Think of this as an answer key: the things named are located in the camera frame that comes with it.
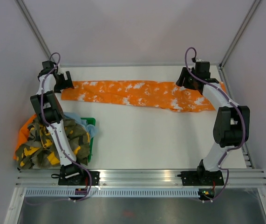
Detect orange white tie-dye trousers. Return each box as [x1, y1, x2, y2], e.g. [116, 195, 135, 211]
[61, 80, 215, 112]

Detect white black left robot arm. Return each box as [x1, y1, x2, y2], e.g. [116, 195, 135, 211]
[30, 60, 85, 185]

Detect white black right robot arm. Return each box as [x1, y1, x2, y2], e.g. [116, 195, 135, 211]
[176, 58, 250, 185]

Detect camouflage trousers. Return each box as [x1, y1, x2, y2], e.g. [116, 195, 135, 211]
[16, 117, 91, 169]

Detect green plastic bin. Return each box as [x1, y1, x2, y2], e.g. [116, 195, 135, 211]
[81, 117, 98, 163]

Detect orange garment in pile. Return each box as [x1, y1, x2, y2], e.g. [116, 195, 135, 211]
[13, 114, 37, 160]

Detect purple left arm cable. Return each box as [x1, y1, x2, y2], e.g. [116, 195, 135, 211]
[25, 52, 93, 206]

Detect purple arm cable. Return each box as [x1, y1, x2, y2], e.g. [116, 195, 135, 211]
[25, 52, 93, 206]
[185, 47, 246, 203]

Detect left aluminium frame post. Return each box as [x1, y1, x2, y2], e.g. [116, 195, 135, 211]
[15, 0, 52, 59]

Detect aluminium frame post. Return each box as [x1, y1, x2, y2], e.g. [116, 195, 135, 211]
[219, 0, 263, 70]
[15, 0, 52, 59]

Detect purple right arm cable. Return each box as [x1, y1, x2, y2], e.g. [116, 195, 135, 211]
[185, 47, 246, 203]

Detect right aluminium frame post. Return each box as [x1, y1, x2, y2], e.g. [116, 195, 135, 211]
[219, 0, 263, 70]

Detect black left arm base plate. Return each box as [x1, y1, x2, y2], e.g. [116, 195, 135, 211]
[58, 171, 100, 186]

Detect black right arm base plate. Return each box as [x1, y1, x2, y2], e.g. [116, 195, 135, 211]
[177, 171, 224, 186]

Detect white slotted cable duct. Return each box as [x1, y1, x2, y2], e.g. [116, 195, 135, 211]
[26, 188, 199, 198]

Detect aluminium mounting rail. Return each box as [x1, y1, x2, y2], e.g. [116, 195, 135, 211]
[15, 169, 266, 188]

